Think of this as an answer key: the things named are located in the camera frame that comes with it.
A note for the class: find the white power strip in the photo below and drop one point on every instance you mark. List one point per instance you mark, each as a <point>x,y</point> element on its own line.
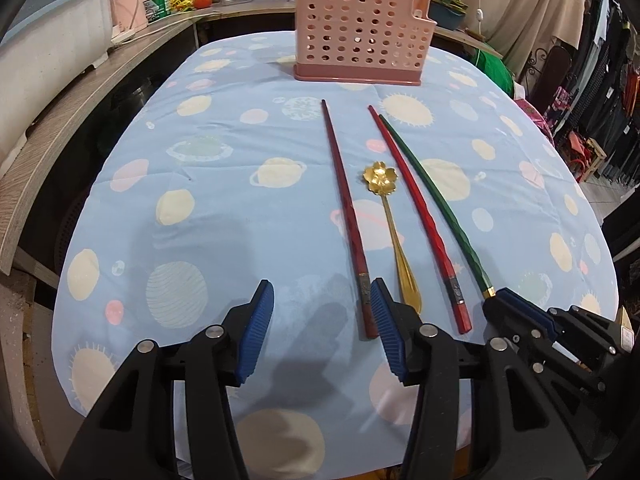
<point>125,39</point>

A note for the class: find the dark wooden chair back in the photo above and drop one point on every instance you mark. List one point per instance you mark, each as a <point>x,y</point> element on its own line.
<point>550,75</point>

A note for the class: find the beige curtain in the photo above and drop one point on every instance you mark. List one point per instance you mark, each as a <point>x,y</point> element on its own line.
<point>525,5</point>

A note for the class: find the planter box with plants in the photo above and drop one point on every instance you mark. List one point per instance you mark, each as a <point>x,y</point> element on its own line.
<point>445,10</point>

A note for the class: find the gold flower spoon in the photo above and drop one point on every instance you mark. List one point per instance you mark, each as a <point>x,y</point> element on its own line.
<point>379,176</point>

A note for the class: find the white dish rack grey lid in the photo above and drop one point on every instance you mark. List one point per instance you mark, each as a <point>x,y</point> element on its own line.
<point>55,35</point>

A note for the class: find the red tomato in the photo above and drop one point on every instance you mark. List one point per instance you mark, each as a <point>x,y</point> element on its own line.
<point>202,0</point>

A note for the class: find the green cloth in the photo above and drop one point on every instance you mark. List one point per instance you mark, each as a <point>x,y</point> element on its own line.
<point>497,72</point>

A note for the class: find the pink perforated plastic basket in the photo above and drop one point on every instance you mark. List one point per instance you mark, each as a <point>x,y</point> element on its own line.
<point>360,35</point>

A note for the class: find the dark red chopstick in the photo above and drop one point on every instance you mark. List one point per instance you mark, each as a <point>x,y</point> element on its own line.
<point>356,255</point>

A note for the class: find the hanging dark clothes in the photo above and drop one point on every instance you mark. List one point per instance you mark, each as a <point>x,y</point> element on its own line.
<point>610,70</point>

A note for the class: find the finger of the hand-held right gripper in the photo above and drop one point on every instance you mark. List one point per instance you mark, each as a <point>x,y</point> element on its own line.
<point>505,322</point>
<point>525,307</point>

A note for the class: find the green chopstick gold band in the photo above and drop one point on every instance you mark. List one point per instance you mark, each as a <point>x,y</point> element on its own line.
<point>481,277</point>

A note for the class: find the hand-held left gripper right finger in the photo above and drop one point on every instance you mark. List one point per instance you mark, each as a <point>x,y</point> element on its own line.
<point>392,330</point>

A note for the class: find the bright red chopstick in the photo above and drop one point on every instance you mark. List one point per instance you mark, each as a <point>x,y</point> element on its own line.
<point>461,317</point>

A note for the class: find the red stool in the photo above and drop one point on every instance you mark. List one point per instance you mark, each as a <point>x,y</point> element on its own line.
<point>587,152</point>

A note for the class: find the pink patterned cloth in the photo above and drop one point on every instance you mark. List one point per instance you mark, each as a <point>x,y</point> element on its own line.
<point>535,115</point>

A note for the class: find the yellow snack packet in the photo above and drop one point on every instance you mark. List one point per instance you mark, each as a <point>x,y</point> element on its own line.
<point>181,2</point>

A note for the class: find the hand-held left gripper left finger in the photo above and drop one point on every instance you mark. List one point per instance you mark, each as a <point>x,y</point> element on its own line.
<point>255,330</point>

